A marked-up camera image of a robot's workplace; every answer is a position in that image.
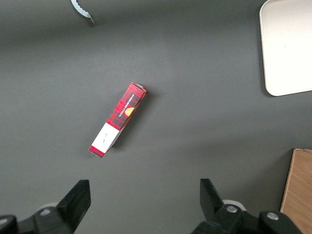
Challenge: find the beige plastic tray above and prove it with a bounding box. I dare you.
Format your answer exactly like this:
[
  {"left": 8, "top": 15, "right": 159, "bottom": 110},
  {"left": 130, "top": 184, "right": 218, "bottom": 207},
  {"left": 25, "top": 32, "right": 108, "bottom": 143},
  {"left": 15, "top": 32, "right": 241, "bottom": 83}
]
[{"left": 259, "top": 0, "right": 312, "bottom": 97}]

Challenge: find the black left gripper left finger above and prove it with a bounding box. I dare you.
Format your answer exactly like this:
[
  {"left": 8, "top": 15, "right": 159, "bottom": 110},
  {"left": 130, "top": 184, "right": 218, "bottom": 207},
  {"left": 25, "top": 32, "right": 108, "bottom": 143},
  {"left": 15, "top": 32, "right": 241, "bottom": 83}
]
[{"left": 0, "top": 179, "right": 92, "bottom": 234}]

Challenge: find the wooden two-drawer cabinet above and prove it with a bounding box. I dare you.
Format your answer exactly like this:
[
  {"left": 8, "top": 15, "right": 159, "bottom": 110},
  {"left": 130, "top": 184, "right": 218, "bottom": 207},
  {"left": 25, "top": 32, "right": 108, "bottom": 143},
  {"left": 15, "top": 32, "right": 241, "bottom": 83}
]
[{"left": 280, "top": 148, "right": 312, "bottom": 234}]

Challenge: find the white serrated plastic strip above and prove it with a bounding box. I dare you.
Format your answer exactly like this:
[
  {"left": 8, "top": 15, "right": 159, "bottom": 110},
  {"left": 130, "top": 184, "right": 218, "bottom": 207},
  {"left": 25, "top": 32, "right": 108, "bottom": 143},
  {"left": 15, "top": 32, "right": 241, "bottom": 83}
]
[{"left": 70, "top": 0, "right": 96, "bottom": 25}]

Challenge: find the red plaid shortbread box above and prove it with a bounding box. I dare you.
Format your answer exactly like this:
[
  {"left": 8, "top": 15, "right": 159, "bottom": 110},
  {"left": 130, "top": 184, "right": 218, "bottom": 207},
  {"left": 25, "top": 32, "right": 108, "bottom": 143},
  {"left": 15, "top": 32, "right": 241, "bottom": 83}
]
[{"left": 88, "top": 82, "right": 149, "bottom": 159}]

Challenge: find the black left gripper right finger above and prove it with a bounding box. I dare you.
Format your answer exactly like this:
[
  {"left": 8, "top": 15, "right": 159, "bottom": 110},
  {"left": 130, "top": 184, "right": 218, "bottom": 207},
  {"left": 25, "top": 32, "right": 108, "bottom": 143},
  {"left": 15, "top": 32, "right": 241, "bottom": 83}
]
[{"left": 191, "top": 178, "right": 304, "bottom": 234}]

